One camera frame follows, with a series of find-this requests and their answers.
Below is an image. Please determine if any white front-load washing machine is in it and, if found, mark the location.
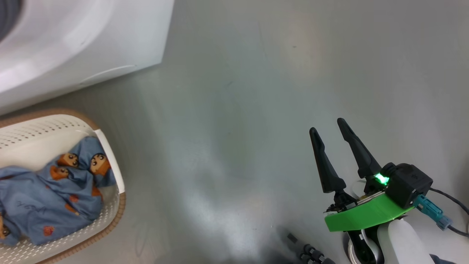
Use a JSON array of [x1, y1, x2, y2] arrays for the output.
[[0, 0, 175, 116]]

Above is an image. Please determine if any teal right camera cable connector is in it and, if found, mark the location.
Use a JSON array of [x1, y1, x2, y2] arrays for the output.
[[413, 194, 453, 231]]

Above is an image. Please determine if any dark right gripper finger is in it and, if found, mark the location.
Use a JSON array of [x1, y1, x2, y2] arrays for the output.
[[337, 118, 382, 181], [309, 127, 347, 194]]

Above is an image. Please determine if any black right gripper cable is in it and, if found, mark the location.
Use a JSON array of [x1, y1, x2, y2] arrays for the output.
[[429, 188, 469, 237]]

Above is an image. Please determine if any white basket with brown rim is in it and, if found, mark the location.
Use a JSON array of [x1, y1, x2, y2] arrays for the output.
[[0, 108, 126, 264]]

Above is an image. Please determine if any round white filter cover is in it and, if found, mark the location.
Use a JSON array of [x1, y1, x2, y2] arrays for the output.
[[79, 65, 137, 87]]

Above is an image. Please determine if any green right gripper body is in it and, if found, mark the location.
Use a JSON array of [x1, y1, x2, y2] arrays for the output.
[[324, 180, 417, 264]]

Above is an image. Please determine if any blue patterned cloth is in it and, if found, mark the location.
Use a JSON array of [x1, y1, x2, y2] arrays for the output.
[[0, 136, 117, 246]]

